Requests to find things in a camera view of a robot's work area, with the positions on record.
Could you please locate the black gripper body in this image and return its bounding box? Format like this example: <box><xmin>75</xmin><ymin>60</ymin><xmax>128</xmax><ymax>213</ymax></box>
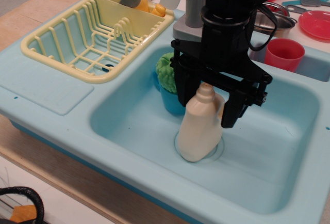
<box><xmin>171</xmin><ymin>0</ymin><xmax>276</xmax><ymax>106</ymax></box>

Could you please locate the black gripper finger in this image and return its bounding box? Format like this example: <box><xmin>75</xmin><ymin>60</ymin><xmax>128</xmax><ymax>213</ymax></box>
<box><xmin>221</xmin><ymin>91</ymin><xmax>248</xmax><ymax>129</ymax></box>
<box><xmin>174</xmin><ymin>54</ymin><xmax>201</xmax><ymax>107</ymax></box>

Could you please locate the cream detergent bottle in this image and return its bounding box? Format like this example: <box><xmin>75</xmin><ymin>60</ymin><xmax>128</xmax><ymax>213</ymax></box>
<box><xmin>177</xmin><ymin>82</ymin><xmax>225</xmax><ymax>162</ymax></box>

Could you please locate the light blue toy sink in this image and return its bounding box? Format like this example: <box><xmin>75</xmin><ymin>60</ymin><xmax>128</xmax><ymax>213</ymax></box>
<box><xmin>1</xmin><ymin>27</ymin><xmax>329</xmax><ymax>223</ymax></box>

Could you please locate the yellow plastic drying rack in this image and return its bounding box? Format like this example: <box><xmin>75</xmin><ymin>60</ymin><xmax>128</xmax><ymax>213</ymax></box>
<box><xmin>21</xmin><ymin>0</ymin><xmax>174</xmax><ymax>84</ymax></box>

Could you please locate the green bumpy toy vegetable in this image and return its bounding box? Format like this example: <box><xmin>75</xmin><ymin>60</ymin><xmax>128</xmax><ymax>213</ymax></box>
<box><xmin>155</xmin><ymin>52</ymin><xmax>177</xmax><ymax>94</ymax></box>

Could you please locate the steel toy pot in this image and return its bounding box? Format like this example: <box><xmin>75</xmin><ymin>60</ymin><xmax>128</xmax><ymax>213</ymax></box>
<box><xmin>254</xmin><ymin>2</ymin><xmax>297</xmax><ymax>38</ymax></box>

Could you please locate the blue plastic cup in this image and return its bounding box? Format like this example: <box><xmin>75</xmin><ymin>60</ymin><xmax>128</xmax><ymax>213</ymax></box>
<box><xmin>153</xmin><ymin>72</ymin><xmax>186</xmax><ymax>115</ymax></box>

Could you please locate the grey toy faucet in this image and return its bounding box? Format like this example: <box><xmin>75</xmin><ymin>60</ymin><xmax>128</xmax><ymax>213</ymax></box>
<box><xmin>173</xmin><ymin>0</ymin><xmax>206</xmax><ymax>42</ymax></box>

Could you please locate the red plastic cup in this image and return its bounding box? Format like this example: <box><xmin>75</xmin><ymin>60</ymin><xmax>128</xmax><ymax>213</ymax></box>
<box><xmin>264</xmin><ymin>38</ymin><xmax>305</xmax><ymax>72</ymax></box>

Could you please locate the small orange toy piece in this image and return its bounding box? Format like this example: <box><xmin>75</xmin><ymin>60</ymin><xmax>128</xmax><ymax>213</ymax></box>
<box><xmin>151</xmin><ymin>4</ymin><xmax>166</xmax><ymax>18</ymax></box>

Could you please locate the grey toy spatula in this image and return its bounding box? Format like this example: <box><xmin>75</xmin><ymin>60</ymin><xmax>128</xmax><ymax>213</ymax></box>
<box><xmin>283</xmin><ymin>0</ymin><xmax>329</xmax><ymax>14</ymax></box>

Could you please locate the red plastic plate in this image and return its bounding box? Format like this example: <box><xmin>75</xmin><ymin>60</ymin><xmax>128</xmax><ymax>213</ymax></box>
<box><xmin>298</xmin><ymin>10</ymin><xmax>329</xmax><ymax>41</ymax></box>

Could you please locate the orange tape piece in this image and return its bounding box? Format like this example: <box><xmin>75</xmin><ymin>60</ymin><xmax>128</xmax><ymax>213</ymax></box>
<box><xmin>9</xmin><ymin>205</ymin><xmax>37</xmax><ymax>223</ymax></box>

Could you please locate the black braided cable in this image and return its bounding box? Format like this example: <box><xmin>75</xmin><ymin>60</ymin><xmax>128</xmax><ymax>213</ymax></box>
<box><xmin>0</xmin><ymin>186</ymin><xmax>45</xmax><ymax>224</ymax></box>

